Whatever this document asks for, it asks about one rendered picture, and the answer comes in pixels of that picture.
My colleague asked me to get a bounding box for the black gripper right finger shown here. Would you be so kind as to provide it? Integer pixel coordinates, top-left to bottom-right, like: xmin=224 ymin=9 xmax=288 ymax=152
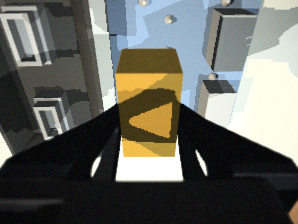
xmin=177 ymin=103 xmax=298 ymax=214

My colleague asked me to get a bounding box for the yellow rectangular block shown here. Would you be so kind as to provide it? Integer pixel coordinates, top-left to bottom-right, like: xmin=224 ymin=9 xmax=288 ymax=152
xmin=115 ymin=49 xmax=184 ymax=157

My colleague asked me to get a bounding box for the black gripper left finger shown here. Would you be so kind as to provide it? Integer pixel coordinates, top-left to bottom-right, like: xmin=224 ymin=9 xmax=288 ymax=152
xmin=0 ymin=104 xmax=121 ymax=180

